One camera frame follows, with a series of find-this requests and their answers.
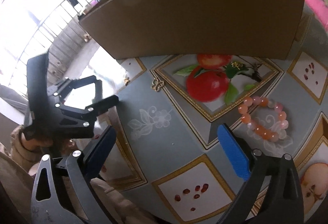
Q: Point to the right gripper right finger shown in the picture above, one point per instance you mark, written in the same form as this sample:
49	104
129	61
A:
283	202

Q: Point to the small gold earring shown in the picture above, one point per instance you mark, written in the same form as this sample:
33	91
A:
237	65

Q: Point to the fruit print tablecloth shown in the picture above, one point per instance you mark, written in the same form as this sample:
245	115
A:
171	155

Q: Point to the pink bedding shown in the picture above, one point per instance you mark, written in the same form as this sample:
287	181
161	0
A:
319	8

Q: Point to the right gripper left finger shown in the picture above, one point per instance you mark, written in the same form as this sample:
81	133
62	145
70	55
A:
50	202

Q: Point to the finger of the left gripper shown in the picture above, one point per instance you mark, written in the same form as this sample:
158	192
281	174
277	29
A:
65	86
71	122

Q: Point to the brown cardboard box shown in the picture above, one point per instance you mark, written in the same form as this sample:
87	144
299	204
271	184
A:
139	28

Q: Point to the operator left hand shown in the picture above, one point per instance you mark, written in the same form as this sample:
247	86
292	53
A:
35	144

